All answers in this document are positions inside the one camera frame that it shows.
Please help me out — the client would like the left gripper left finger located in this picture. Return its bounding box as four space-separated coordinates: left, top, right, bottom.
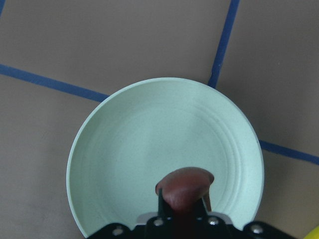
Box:
146 188 173 239

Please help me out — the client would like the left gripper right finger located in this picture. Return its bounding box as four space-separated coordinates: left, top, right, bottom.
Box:
193 198 232 239

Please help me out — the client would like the brown bun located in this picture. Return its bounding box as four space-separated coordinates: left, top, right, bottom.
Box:
155 167 214 215

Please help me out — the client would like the bottom yellow steamer layer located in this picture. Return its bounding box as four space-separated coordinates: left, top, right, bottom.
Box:
304 226 319 239

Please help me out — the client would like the light green plate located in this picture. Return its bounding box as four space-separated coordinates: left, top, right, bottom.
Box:
66 78 264 237

